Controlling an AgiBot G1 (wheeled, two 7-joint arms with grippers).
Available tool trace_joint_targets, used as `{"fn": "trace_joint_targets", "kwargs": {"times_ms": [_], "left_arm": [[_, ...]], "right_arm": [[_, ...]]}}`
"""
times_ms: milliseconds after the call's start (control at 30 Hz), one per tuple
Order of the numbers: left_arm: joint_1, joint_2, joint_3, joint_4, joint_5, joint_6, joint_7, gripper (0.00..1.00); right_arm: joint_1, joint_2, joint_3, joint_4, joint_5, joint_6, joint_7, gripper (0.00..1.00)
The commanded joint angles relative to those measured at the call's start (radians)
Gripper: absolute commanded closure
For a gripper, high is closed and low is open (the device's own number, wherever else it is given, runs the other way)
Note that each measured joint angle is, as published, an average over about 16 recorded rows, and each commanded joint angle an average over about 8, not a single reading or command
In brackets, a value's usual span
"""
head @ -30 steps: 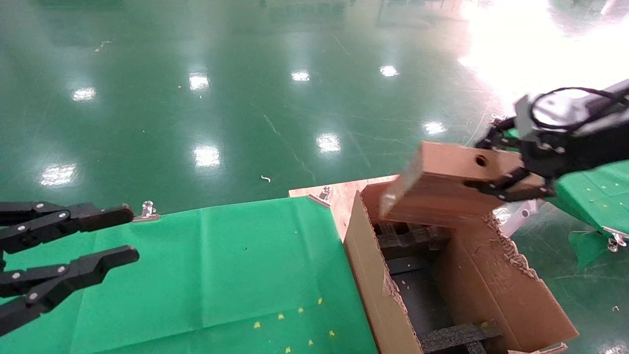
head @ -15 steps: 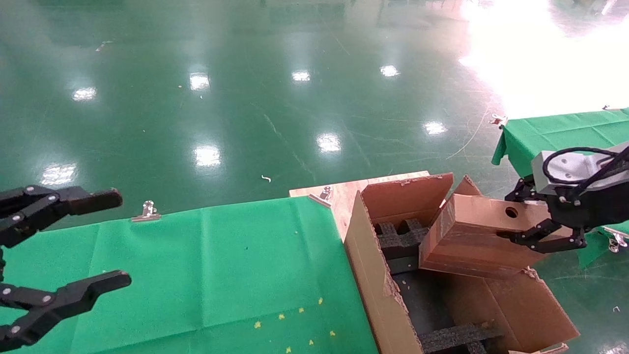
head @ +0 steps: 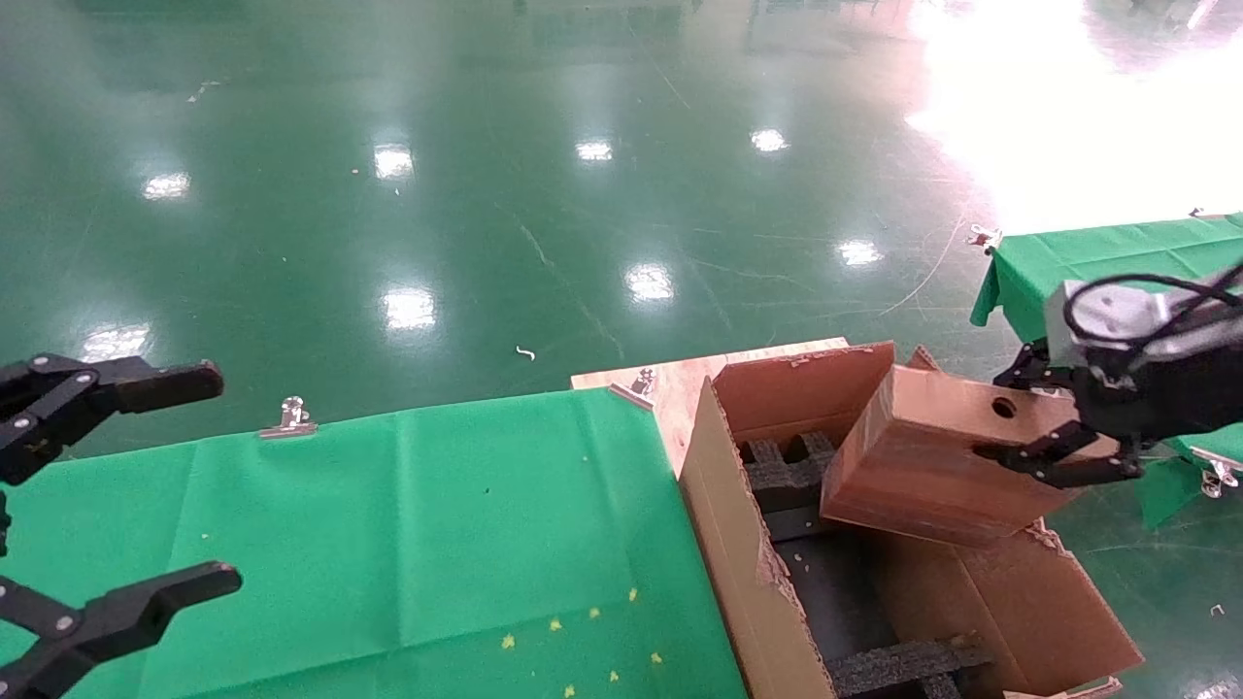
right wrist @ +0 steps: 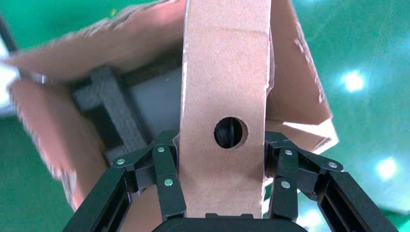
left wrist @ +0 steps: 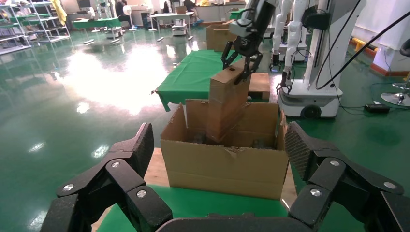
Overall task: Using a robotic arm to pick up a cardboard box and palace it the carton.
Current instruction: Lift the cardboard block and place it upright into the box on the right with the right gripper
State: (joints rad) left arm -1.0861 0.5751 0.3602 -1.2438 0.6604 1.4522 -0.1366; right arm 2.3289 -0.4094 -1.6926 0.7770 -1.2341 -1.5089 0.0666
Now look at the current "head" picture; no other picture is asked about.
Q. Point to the green tablecloth on neighbouring table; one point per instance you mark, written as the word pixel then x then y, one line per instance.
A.
pixel 1088 257

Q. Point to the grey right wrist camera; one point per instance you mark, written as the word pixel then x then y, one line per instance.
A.
pixel 1107 316

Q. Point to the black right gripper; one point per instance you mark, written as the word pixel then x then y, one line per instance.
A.
pixel 1165 393

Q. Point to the large open cardboard carton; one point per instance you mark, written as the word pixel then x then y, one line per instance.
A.
pixel 728 544

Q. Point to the black foam insert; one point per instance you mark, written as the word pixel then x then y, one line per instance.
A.
pixel 787 471
pixel 898 670

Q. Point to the small cardboard box with hole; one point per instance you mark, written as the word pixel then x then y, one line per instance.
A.
pixel 913 466

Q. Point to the green tablecloth with yellow specks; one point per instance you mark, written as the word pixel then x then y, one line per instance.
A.
pixel 388 544

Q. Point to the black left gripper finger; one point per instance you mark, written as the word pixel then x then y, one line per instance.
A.
pixel 107 383
pixel 126 612

